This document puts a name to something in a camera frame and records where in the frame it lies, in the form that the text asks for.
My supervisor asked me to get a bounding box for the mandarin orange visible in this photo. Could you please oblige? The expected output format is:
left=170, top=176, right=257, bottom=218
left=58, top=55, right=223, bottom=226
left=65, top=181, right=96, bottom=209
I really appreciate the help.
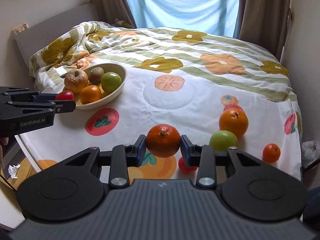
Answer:
left=146, top=124, right=181, bottom=158

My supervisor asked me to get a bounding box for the small tangerine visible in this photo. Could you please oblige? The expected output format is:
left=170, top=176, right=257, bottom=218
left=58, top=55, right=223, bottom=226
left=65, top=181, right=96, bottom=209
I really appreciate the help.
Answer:
left=263, top=144, right=281, bottom=163

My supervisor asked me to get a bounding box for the brown curtain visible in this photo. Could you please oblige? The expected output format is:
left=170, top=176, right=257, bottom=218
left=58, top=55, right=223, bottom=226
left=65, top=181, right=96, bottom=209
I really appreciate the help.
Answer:
left=91, top=0, right=137, bottom=28
left=236, top=0, right=291, bottom=60

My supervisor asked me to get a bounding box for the floral striped duvet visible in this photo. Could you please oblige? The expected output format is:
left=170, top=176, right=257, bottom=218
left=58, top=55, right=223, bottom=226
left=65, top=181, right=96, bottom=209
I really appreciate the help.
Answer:
left=28, top=21, right=297, bottom=102

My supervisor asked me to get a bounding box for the white plastic bag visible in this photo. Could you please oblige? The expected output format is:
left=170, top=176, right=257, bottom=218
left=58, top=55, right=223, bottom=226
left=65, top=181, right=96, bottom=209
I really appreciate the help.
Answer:
left=302, top=140, right=319, bottom=168

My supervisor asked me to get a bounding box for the grey bed headboard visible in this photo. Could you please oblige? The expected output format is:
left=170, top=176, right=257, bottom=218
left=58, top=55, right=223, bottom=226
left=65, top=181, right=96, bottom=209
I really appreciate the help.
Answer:
left=13, top=3, right=100, bottom=68

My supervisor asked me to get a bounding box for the kiwi with green sticker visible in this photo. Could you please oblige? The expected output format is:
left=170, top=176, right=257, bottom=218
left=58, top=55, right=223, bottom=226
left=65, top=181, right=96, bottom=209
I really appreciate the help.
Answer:
left=88, top=67, right=105, bottom=85

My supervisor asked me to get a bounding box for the orange in bowl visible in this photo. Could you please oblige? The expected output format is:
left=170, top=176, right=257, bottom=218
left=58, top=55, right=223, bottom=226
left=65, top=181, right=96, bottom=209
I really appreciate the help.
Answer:
left=79, top=85, right=102, bottom=105

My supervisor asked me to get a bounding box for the green apple in bowl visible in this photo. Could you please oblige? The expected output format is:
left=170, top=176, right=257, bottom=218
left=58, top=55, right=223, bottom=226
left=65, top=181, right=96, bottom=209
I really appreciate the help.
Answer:
left=101, top=72, right=123, bottom=94

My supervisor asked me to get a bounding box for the floral pillow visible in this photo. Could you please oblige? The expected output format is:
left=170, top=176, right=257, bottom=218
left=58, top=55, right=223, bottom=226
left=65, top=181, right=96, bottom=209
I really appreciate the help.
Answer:
left=114, top=18, right=134, bottom=29

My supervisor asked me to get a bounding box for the small red tomato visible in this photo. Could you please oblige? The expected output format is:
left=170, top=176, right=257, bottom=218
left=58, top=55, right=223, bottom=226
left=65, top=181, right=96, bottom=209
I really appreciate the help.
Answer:
left=55, top=90, right=74, bottom=101

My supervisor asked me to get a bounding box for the large orange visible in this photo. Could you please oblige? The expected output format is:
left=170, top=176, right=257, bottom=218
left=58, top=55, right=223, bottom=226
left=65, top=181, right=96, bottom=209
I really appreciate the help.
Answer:
left=219, top=108, right=249, bottom=139

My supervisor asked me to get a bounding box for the crumpled white paper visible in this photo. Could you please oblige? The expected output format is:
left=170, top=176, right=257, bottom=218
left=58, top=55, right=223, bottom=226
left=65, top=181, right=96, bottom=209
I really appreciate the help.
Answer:
left=8, top=164, right=21, bottom=179

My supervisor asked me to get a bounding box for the brown right curtain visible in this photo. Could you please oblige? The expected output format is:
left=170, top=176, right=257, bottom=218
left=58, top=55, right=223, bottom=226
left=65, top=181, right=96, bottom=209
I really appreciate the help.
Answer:
left=236, top=0, right=291, bottom=60

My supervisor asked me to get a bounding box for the brown left curtain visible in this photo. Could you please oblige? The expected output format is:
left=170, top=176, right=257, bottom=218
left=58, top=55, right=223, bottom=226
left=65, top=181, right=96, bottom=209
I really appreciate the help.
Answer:
left=91, top=0, right=137, bottom=28

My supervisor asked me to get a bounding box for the white fruit print cloth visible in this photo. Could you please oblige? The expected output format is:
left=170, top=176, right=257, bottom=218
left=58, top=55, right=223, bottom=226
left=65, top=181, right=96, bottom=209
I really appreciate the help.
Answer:
left=18, top=68, right=301, bottom=179

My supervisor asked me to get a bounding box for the cream fruit bowl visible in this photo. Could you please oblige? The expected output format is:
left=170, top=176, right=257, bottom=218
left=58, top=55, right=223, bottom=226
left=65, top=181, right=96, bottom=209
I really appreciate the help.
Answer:
left=74, top=63, right=127, bottom=110

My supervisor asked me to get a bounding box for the green apple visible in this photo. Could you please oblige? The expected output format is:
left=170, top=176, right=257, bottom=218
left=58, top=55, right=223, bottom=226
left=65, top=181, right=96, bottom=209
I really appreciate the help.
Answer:
left=101, top=72, right=123, bottom=94
left=209, top=130, right=238, bottom=151

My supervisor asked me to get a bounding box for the light blue window sheet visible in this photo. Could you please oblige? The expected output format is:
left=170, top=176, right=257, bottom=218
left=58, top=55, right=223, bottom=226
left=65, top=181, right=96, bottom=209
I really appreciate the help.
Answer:
left=127, top=0, right=239, bottom=37

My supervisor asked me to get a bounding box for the wall power socket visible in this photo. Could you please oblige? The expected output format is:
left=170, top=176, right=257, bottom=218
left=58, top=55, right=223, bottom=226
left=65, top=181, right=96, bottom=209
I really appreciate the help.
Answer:
left=12, top=23, right=29, bottom=35

